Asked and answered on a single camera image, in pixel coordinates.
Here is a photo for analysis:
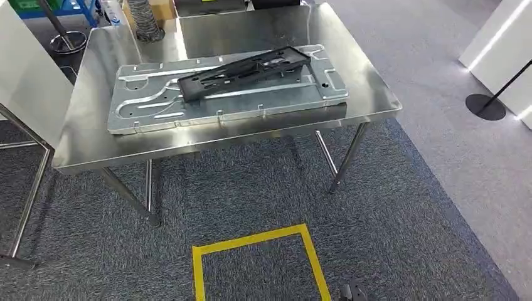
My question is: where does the black plastic frame part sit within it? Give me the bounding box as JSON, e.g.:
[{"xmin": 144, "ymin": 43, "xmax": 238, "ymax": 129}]
[{"xmin": 177, "ymin": 45, "xmax": 312, "ymax": 103}]

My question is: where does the yellow floor tape square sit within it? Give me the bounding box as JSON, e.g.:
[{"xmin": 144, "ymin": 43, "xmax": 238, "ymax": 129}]
[{"xmin": 191, "ymin": 223, "xmax": 333, "ymax": 301}]

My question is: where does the stamped metal plate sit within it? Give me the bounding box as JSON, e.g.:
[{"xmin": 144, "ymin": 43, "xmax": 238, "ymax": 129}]
[{"xmin": 107, "ymin": 43, "xmax": 350, "ymax": 136}]

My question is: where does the black box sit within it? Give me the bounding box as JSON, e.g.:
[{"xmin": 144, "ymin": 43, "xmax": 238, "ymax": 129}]
[{"xmin": 250, "ymin": 0, "xmax": 302, "ymax": 11}]

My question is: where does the cardboard box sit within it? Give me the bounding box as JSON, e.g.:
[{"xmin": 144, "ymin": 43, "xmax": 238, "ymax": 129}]
[{"xmin": 121, "ymin": 0, "xmax": 179, "ymax": 32}]

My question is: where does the steel bench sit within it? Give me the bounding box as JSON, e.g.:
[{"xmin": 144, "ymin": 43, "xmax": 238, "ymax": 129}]
[{"xmin": 51, "ymin": 2, "xmax": 403, "ymax": 228}]

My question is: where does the white printed package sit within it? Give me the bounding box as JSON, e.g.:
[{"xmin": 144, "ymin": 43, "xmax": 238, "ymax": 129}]
[{"xmin": 99, "ymin": 0, "xmax": 122, "ymax": 27}]

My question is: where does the black stanchion with flat base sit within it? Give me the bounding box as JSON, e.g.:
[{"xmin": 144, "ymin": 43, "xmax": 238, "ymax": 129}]
[{"xmin": 465, "ymin": 58, "xmax": 532, "ymax": 122}]

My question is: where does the stanchion with ringed round base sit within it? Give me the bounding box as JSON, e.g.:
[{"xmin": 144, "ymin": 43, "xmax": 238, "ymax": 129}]
[{"xmin": 37, "ymin": 0, "xmax": 88, "ymax": 55}]

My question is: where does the blue cart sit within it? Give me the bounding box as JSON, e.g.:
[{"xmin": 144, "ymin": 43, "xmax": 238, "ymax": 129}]
[{"xmin": 16, "ymin": 0, "xmax": 102, "ymax": 28}]

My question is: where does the plain white panel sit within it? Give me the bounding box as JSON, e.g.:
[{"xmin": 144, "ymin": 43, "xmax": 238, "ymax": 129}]
[{"xmin": 0, "ymin": 0, "xmax": 75, "ymax": 149}]

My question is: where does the white partition with light strip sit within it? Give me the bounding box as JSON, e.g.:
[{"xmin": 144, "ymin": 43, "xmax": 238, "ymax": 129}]
[{"xmin": 458, "ymin": 0, "xmax": 532, "ymax": 130}]

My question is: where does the green crate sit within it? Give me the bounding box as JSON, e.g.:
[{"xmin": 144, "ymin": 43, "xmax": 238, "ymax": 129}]
[{"xmin": 8, "ymin": 0, "xmax": 63, "ymax": 13}]

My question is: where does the grey ribbed flexible hose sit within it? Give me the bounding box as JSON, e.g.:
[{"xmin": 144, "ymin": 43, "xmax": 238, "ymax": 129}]
[{"xmin": 125, "ymin": 0, "xmax": 166, "ymax": 43}]

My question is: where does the steel tube frame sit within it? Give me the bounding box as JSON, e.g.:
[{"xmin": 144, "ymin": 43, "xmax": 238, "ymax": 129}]
[{"xmin": 0, "ymin": 103, "xmax": 56, "ymax": 268}]

